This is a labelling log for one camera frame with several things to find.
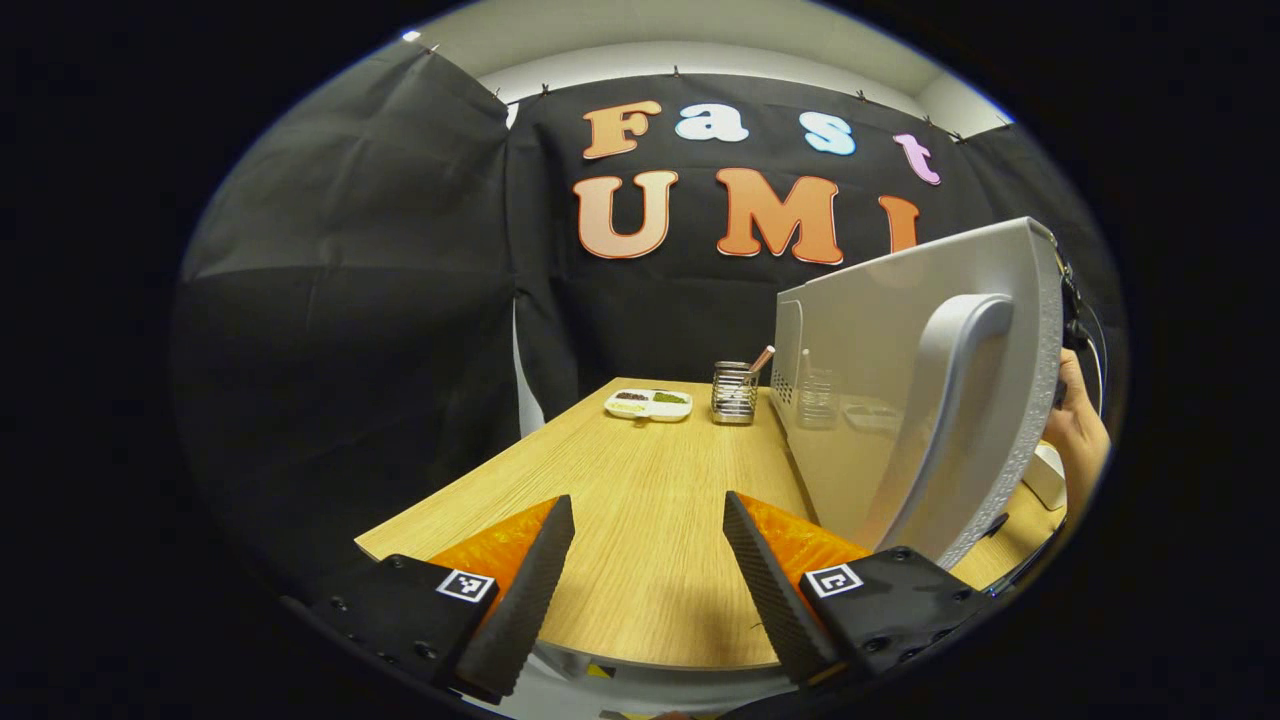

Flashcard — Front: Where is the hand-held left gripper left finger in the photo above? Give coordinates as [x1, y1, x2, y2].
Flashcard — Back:
[280, 494, 577, 706]

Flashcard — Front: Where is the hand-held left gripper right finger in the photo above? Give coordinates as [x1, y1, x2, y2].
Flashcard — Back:
[722, 490, 991, 689]

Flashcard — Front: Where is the white divided food tray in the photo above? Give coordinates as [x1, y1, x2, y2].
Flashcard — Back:
[604, 388, 694, 424]

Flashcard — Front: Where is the white rounded object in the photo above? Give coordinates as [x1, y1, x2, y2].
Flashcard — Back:
[500, 640, 801, 720]

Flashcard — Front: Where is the metal mesh utensil holder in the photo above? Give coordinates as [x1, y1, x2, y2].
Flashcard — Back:
[711, 361, 759, 426]

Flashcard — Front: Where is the white microwave oven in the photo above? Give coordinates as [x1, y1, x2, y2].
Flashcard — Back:
[772, 217, 1065, 571]

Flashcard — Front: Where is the black backdrop cloth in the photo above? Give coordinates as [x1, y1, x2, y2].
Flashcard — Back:
[170, 40, 1131, 601]

